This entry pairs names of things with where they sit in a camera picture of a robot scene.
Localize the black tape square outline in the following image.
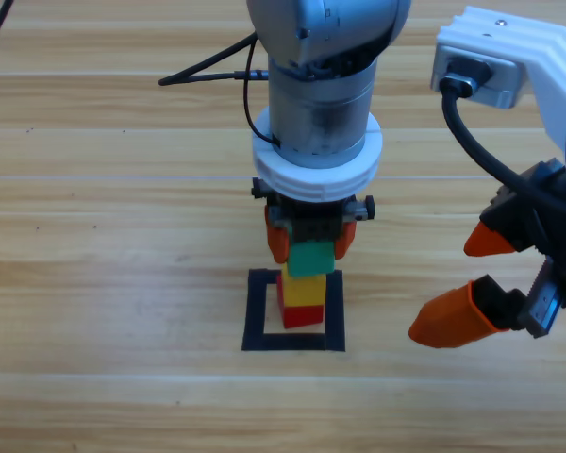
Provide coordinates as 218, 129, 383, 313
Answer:
241, 268, 346, 353

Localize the red cube block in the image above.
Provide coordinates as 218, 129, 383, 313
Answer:
275, 276, 325, 330

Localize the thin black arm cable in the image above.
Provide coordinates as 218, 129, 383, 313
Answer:
243, 40, 282, 146

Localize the yellow cube block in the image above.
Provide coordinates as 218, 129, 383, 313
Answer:
281, 261, 326, 310

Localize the green cube block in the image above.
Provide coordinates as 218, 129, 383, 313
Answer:
287, 240, 336, 278

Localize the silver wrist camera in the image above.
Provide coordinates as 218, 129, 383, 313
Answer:
428, 41, 529, 110

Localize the thick black camera cable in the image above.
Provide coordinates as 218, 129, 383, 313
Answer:
437, 59, 566, 227
158, 31, 271, 88

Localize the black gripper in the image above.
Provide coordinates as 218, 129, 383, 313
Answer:
251, 176, 376, 264
408, 159, 566, 350

